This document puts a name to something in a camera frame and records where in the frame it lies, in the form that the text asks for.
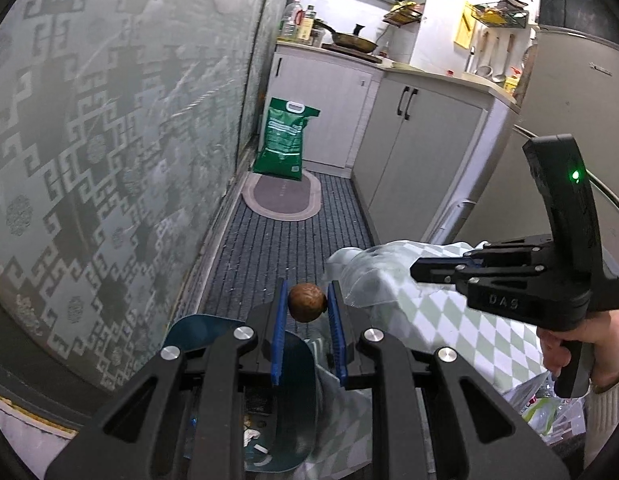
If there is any brown bread roll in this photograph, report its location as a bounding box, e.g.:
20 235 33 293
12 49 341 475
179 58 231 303
288 283 327 323

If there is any white tissue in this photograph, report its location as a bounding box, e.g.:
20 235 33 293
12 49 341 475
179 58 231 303
243 428 260 446

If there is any white knit sleeve forearm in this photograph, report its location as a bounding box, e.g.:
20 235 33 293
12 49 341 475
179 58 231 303
584 380 619 466

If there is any teal plastic trash bin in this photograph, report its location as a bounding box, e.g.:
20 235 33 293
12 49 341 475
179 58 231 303
165 314 318 479

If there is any white kitchen cabinet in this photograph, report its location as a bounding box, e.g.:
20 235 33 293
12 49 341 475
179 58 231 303
266 41 520 244

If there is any person's right hand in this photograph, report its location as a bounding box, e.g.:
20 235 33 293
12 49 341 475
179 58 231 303
536 310 619 389

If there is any green white checkered tablecloth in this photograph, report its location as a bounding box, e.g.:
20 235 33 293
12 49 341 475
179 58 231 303
290 240 546 479

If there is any striped grey floor rug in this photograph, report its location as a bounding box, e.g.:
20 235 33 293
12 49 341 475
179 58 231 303
198 174 372 320

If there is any oval grey pink mat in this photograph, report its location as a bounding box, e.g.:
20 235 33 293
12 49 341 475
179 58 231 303
242 170 323 222

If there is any green rice bag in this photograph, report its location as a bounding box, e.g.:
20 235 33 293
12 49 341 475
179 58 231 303
253 98 320 181

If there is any silver refrigerator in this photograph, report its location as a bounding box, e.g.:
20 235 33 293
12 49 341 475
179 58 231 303
453 24 619 266

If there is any hanging utensil rack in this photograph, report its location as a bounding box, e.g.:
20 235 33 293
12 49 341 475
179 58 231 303
471 0 530 87

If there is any frying pan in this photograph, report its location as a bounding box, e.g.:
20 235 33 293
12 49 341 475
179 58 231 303
314 20 378 54

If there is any oil bottle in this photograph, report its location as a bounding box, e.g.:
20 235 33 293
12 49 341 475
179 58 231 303
296 4 316 44

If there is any black microwave oven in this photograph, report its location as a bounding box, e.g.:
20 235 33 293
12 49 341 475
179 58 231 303
537 0 619 45

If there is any patterned frosted sliding door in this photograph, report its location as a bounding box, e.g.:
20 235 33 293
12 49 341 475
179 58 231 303
0 0 286 390

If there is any wall spice rack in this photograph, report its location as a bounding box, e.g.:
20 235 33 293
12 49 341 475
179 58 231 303
383 0 424 27

